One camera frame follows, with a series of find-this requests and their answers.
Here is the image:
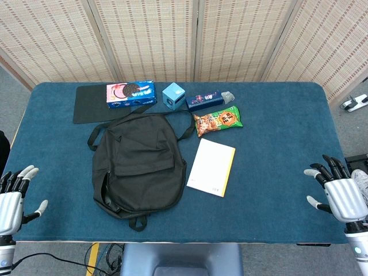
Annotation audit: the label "dark blue long box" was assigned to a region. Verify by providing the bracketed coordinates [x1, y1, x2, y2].
[185, 90, 225, 112]

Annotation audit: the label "blue cookie box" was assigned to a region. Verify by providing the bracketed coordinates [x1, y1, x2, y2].
[106, 80, 158, 109]

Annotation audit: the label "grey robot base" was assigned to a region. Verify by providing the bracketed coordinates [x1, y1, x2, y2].
[119, 243, 244, 276]

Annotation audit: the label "light blue cube box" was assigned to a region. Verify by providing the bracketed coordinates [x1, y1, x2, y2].
[162, 82, 186, 111]

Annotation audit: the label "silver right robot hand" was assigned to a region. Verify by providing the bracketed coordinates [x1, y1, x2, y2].
[304, 154, 368, 233]

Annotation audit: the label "green orange snack bag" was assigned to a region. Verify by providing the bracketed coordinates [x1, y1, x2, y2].
[193, 105, 244, 138]

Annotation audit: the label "grey sneaker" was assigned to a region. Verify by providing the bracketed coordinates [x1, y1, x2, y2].
[351, 168, 368, 206]

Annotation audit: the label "black floor cables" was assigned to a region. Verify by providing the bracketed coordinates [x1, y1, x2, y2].
[11, 243, 124, 276]

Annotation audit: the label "white and yellow notebook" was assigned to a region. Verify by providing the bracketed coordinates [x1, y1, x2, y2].
[186, 137, 236, 198]

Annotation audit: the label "black flat mat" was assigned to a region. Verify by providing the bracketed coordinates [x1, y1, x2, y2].
[72, 85, 132, 125]

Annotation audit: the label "woven folding screen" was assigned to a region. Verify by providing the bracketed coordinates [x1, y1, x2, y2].
[0, 0, 368, 104]

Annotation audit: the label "blue table cloth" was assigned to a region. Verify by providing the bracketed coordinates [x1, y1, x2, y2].
[5, 82, 368, 245]

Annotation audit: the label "black floor box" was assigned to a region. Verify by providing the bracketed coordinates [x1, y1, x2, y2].
[344, 154, 368, 173]

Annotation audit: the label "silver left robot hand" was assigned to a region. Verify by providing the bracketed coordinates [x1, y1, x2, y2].
[0, 164, 49, 237]

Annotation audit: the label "grey crumpled wrapper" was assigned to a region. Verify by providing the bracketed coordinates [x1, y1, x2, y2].
[221, 90, 236, 104]

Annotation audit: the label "white floor device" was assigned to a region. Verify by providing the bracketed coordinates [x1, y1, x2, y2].
[340, 94, 368, 112]

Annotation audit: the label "black backpack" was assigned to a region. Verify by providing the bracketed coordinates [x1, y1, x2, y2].
[87, 105, 196, 232]

